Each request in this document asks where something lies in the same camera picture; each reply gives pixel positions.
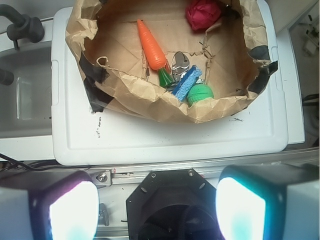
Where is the blue sponge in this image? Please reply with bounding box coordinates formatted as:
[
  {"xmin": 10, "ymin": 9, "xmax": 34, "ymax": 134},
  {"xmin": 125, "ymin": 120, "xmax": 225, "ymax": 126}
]
[{"xmin": 171, "ymin": 65, "xmax": 203, "ymax": 102}]

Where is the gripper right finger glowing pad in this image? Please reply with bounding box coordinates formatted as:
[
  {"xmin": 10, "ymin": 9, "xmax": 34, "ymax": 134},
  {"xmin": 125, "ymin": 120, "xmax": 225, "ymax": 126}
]
[{"xmin": 215, "ymin": 163, "xmax": 320, "ymax": 240}]

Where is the black faucet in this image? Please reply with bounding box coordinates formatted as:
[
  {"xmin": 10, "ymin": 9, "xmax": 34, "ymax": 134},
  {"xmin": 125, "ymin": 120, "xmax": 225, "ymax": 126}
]
[{"xmin": 0, "ymin": 4, "xmax": 45, "ymax": 51}]

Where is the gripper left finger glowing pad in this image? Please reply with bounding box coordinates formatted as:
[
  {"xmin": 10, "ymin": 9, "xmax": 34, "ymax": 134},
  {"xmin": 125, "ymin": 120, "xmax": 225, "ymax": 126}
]
[{"xmin": 0, "ymin": 170, "xmax": 99, "ymax": 240}]

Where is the white plastic cooler lid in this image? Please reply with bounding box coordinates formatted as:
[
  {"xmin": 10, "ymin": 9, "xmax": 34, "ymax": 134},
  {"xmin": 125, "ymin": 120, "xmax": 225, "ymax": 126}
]
[{"xmin": 51, "ymin": 7, "xmax": 288, "ymax": 166}]

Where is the metal corner bracket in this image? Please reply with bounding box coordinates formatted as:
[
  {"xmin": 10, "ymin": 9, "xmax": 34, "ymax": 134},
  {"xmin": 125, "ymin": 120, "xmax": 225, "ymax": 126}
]
[{"xmin": 92, "ymin": 170, "xmax": 112, "ymax": 188}]

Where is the black octagonal mount plate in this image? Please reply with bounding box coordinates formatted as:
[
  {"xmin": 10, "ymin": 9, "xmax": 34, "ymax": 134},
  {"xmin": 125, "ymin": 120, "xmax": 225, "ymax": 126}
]
[{"xmin": 126, "ymin": 168, "xmax": 224, "ymax": 240}]

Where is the red crumpled paper ball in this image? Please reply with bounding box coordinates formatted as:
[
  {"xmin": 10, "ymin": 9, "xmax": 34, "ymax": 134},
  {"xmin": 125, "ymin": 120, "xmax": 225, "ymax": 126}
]
[{"xmin": 185, "ymin": 0, "xmax": 222, "ymax": 31}]

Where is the green ball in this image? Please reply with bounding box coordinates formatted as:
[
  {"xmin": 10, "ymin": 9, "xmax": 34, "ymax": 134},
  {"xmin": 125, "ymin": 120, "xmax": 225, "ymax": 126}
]
[{"xmin": 187, "ymin": 84, "xmax": 214, "ymax": 106}]

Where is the brown paper bag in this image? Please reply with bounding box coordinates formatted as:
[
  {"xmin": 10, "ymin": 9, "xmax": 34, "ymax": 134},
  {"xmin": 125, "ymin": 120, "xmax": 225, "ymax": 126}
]
[{"xmin": 65, "ymin": 0, "xmax": 278, "ymax": 124}]

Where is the thin black cable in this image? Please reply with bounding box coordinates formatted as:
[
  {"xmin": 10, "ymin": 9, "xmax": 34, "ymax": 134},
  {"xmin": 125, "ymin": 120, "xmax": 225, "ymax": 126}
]
[{"xmin": 0, "ymin": 152, "xmax": 93, "ymax": 173}]

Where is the orange plastic toy carrot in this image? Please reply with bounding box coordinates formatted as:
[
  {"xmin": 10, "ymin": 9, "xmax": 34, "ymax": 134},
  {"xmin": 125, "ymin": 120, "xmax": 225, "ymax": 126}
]
[{"xmin": 136, "ymin": 19, "xmax": 174, "ymax": 88}]

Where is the aluminium extrusion rail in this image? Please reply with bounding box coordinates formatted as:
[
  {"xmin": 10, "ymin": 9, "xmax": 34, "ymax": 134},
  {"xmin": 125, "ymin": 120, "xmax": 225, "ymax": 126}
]
[{"xmin": 87, "ymin": 147, "xmax": 320, "ymax": 185}]

